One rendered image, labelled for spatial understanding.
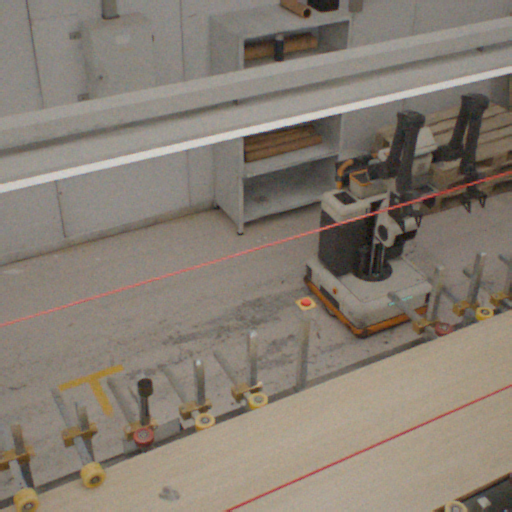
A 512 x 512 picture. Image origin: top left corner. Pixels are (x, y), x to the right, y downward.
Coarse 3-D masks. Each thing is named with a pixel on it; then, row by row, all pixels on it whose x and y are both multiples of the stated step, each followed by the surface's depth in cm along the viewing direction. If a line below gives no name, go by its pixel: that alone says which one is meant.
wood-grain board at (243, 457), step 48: (480, 336) 366; (336, 384) 339; (384, 384) 340; (432, 384) 340; (480, 384) 340; (240, 432) 317; (288, 432) 317; (336, 432) 317; (384, 432) 318; (432, 432) 318; (480, 432) 318; (144, 480) 297; (192, 480) 297; (240, 480) 297; (288, 480) 298; (336, 480) 298; (384, 480) 298; (432, 480) 298; (480, 480) 299
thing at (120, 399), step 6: (108, 384) 345; (114, 384) 344; (114, 390) 341; (114, 396) 340; (120, 396) 338; (120, 402) 335; (126, 402) 335; (120, 408) 335; (126, 408) 332; (126, 414) 329; (132, 414) 329; (132, 420) 327; (144, 450) 317
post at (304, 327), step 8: (304, 328) 339; (304, 336) 342; (304, 344) 345; (304, 352) 348; (304, 360) 351; (296, 368) 357; (304, 368) 354; (296, 376) 359; (304, 376) 357; (296, 384) 362; (304, 384) 361
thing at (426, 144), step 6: (420, 132) 431; (426, 132) 432; (420, 138) 430; (426, 138) 431; (432, 138) 433; (390, 144) 437; (420, 144) 429; (426, 144) 430; (432, 144) 432; (420, 150) 428; (426, 150) 430; (432, 150) 434; (414, 156) 433; (420, 156) 439
